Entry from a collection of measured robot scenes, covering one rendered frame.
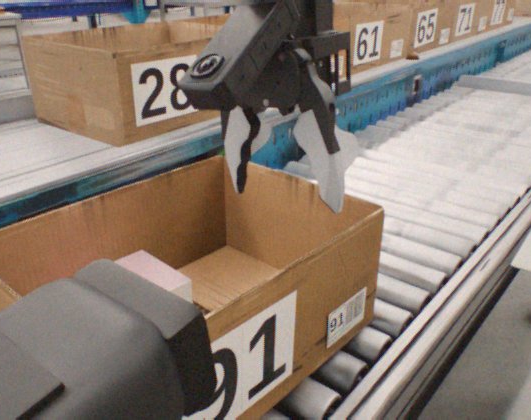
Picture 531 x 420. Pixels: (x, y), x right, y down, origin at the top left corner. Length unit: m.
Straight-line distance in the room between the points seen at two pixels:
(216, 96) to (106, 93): 0.62
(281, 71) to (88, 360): 0.32
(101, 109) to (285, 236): 0.43
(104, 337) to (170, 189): 0.60
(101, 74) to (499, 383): 1.47
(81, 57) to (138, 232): 0.39
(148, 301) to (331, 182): 0.28
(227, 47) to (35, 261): 0.39
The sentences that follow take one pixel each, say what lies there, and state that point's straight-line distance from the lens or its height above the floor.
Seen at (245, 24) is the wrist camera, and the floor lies 1.15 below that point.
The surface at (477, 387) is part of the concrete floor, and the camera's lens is 1.83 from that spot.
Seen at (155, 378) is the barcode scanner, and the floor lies 1.08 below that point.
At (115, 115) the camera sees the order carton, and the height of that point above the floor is 0.94.
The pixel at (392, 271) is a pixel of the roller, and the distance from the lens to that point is 0.87.
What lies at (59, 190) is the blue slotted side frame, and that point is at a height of 0.87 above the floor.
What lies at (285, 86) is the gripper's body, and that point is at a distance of 0.43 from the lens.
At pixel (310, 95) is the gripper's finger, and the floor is 1.10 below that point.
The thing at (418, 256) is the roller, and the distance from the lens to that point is 0.92.
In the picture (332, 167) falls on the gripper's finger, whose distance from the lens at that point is 0.43.
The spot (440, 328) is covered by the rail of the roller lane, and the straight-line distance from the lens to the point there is 0.76.
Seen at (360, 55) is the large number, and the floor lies 0.94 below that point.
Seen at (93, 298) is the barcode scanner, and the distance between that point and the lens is 0.19.
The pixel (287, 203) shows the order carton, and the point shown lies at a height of 0.88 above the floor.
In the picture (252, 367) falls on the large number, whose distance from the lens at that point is 0.54.
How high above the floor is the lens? 1.19
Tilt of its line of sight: 26 degrees down
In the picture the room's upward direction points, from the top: straight up
